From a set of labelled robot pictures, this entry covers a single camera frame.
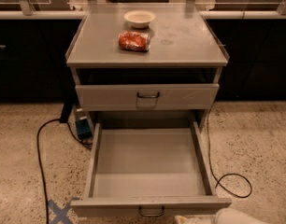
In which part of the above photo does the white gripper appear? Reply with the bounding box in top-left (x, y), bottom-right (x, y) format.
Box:
top-left (174, 216), bottom-right (214, 224)

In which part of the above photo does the grey drawer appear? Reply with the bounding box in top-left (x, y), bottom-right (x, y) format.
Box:
top-left (76, 84), bottom-right (219, 111)
top-left (71, 121), bottom-right (232, 217)

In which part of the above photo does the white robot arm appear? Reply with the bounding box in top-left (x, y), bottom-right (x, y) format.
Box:
top-left (174, 208), bottom-right (268, 224)

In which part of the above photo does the grey top drawer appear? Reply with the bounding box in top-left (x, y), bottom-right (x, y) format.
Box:
top-left (76, 84), bottom-right (219, 111)

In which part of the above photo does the grey drawer cabinet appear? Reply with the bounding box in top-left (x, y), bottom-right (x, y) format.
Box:
top-left (66, 3), bottom-right (228, 135)

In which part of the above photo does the blue tape cross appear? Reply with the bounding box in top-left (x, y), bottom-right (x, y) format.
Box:
top-left (48, 197), bottom-right (78, 224)

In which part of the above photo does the blue power box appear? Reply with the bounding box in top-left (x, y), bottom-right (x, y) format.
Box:
top-left (73, 105), bottom-right (92, 140)

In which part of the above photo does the red soda can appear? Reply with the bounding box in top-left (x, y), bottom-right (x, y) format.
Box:
top-left (118, 31), bottom-right (150, 51)

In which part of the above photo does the white bowl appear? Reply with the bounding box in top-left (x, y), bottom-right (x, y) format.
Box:
top-left (124, 10), bottom-right (156, 29)

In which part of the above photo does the dark counter with cabinets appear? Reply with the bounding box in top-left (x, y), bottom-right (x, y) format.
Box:
top-left (0, 15), bottom-right (286, 103)

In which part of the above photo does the black cable right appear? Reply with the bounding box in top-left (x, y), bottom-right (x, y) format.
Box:
top-left (206, 108), bottom-right (253, 224)

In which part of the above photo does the black cable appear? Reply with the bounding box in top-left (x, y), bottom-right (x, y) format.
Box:
top-left (206, 108), bottom-right (253, 224)
top-left (36, 118), bottom-right (93, 224)

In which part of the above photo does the black cable left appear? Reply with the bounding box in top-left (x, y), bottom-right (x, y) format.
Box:
top-left (36, 118), bottom-right (93, 224)

